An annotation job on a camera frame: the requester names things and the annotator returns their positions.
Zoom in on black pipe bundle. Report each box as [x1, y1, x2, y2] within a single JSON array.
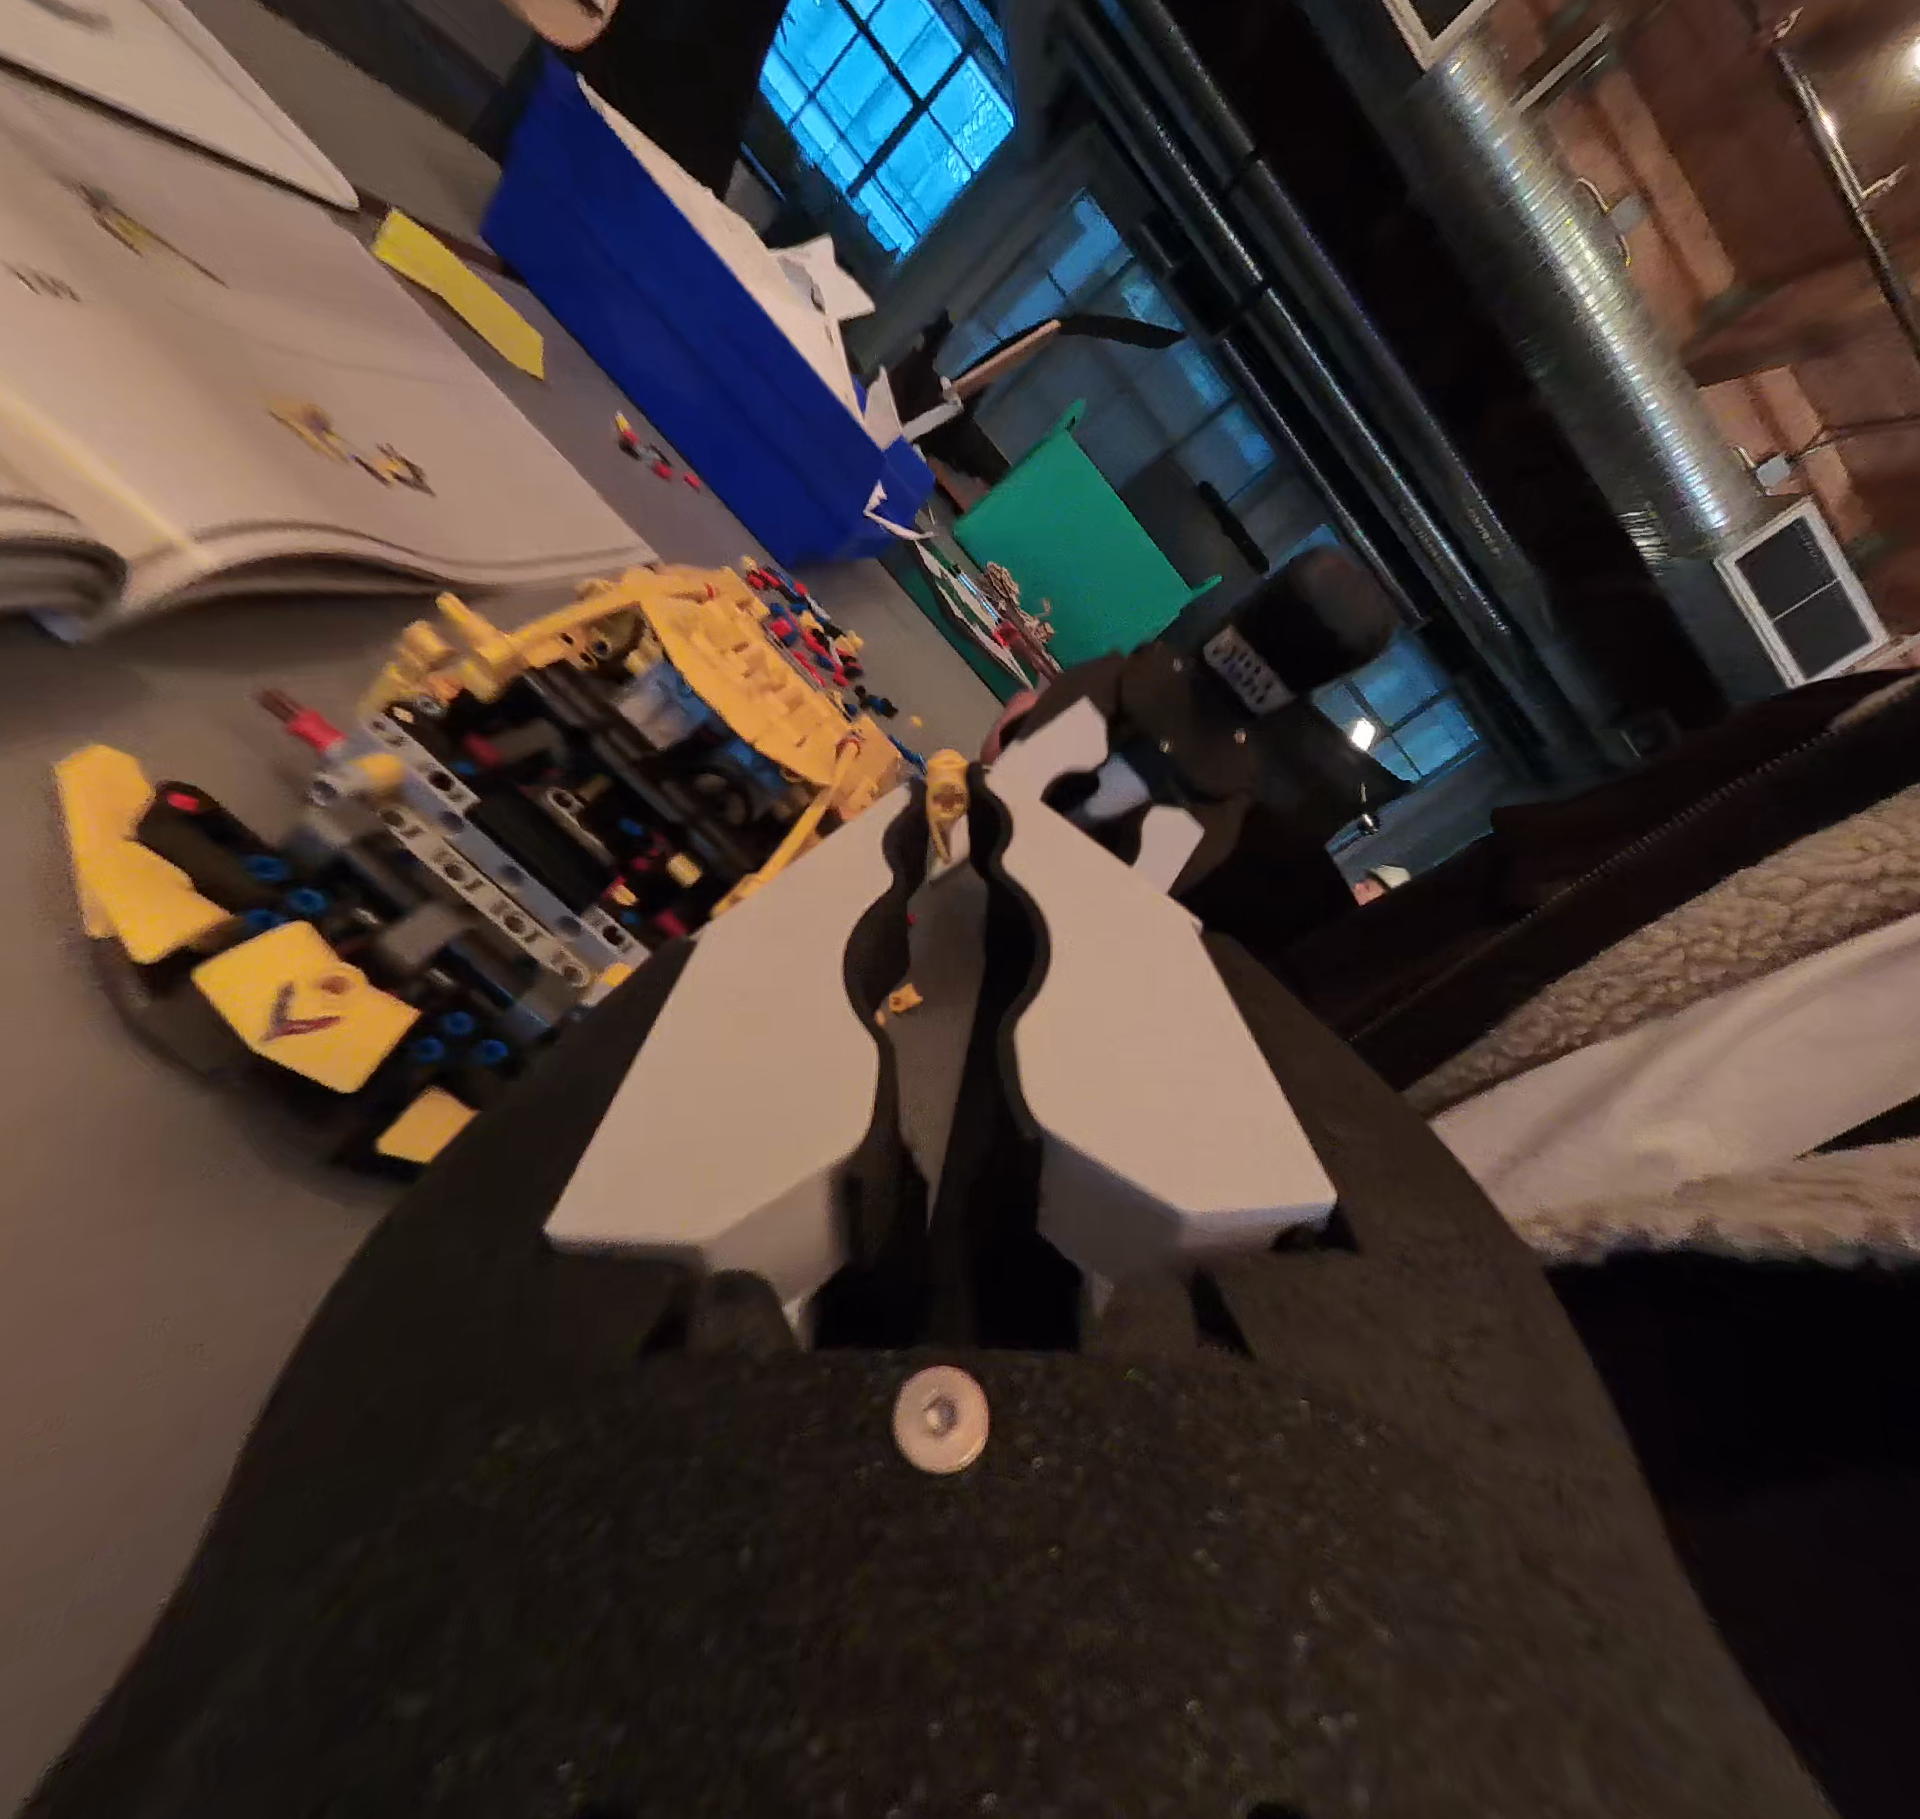
[[1049, 0, 1591, 785]]

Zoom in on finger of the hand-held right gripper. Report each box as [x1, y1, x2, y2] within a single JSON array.
[[980, 698, 1121, 810], [1079, 770, 1207, 897]]

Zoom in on green board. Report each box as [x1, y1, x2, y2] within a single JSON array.
[[884, 402, 1224, 698]]

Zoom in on blue plastic bin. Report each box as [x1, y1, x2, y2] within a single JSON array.
[[481, 51, 940, 571]]

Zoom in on building instruction booklet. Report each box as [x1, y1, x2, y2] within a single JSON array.
[[0, 66, 663, 643]]

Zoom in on large glass partition window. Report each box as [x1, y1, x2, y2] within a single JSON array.
[[959, 190, 1502, 862]]

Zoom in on blue-lit paned window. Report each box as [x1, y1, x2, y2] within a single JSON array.
[[753, 0, 1018, 262]]

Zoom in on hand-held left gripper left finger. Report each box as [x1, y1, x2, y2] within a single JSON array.
[[543, 784, 940, 1349]]

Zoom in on small red black brick cluster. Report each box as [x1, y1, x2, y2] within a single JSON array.
[[612, 413, 704, 494]]

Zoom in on grey desk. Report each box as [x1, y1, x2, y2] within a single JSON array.
[[0, 0, 1051, 1819]]

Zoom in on yellow brick car model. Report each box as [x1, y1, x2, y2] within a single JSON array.
[[53, 567, 962, 1178]]

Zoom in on yellow sticky note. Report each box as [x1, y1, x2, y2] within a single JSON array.
[[370, 206, 547, 381]]

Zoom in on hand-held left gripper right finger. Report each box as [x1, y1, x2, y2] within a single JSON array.
[[928, 762, 1340, 1349]]

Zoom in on person's legs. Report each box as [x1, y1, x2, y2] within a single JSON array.
[[1545, 1251, 1920, 1819]]

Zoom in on white printed paper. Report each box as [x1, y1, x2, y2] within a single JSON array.
[[577, 78, 933, 535]]

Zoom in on small coloured brick model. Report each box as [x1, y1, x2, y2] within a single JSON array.
[[979, 558, 1070, 685]]

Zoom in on white document stand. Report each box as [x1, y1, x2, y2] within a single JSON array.
[[0, 0, 646, 212]]

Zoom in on silver air duct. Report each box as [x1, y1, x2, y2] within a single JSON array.
[[1400, 34, 1786, 606]]

